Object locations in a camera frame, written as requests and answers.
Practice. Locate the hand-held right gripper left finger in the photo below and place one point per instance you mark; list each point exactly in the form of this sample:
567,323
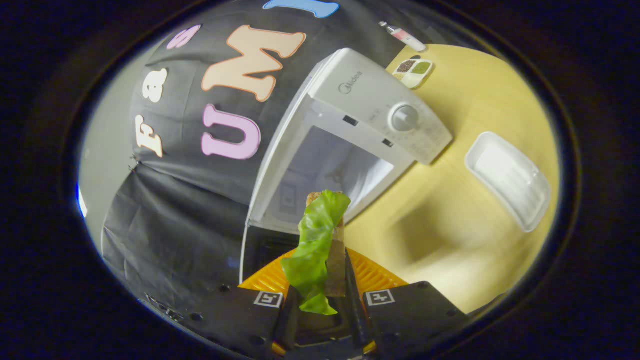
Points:
240,315

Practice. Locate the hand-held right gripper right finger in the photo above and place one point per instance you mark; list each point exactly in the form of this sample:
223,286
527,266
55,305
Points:
410,315

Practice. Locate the sandwich with green lettuce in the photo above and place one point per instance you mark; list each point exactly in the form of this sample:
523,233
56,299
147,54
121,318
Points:
315,240

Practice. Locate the white microwave oven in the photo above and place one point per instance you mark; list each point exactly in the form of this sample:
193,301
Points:
360,90

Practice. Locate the black backdrop cloth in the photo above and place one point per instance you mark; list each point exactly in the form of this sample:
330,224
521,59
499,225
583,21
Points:
190,225

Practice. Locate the white rectangular plastic tray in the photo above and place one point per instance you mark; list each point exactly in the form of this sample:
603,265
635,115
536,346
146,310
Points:
507,180

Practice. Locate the divided plate with grains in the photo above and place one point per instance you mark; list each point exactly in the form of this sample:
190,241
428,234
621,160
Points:
413,72

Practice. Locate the small clear bottle pink label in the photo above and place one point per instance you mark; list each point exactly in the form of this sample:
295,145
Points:
405,36

